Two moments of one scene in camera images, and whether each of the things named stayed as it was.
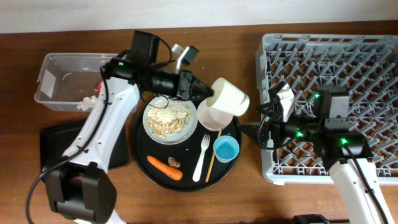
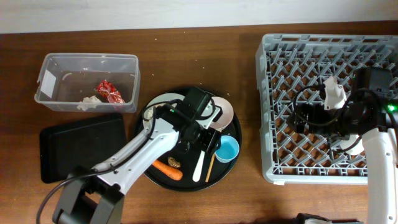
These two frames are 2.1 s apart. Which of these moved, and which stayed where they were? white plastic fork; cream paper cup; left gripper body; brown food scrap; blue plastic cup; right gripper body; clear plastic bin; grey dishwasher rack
Moved: left gripper body; cream paper cup; right gripper body
Stayed: clear plastic bin; brown food scrap; blue plastic cup; white plastic fork; grey dishwasher rack
